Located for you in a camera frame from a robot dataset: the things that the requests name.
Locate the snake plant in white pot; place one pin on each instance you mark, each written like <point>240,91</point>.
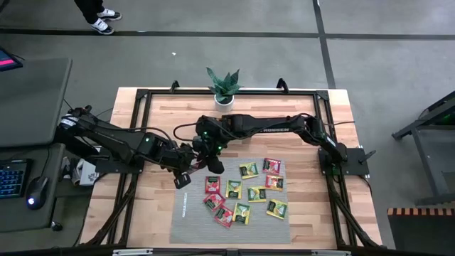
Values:
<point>224,89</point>

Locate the black aluminium table frame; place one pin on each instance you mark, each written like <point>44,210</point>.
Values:
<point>284,92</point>

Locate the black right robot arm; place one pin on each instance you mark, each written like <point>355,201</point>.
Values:
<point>273,126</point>

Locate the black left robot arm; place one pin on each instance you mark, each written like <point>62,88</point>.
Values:
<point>106,137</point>

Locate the green yellow lemon tea sachet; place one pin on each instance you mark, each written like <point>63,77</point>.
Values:
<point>233,189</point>
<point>277,209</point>
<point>242,213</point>
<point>257,194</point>
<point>249,170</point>

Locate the tablet screen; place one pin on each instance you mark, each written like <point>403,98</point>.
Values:
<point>9,60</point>

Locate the grey side desk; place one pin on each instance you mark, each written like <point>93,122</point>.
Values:
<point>32,99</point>

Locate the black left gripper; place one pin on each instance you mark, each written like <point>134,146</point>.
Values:
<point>179,158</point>

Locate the backlit keyboard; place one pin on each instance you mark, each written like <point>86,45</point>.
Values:
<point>12,177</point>

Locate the black metal stand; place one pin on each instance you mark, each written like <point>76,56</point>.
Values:
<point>423,124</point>

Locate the grey woven placemat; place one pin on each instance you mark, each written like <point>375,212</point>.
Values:
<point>192,227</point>

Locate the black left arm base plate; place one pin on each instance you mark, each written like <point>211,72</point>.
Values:
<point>106,166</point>

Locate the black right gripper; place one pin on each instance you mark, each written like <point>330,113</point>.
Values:
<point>209,147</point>

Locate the black caster wheel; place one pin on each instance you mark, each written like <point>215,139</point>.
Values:
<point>55,226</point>

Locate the white cardboard box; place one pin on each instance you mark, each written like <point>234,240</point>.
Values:
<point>89,176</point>

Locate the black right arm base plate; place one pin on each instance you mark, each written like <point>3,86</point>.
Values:
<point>355,161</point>

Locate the black clamp lever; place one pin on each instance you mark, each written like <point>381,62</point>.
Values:
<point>368,155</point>

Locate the red tea sachet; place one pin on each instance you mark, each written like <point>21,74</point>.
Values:
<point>271,166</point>
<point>224,216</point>
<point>212,185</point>
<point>214,201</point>

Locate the person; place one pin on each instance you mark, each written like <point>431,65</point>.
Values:
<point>92,10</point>

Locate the orange black striped panel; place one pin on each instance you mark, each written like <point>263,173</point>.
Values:
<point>419,234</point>

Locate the black computer mouse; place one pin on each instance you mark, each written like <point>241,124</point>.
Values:
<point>37,193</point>

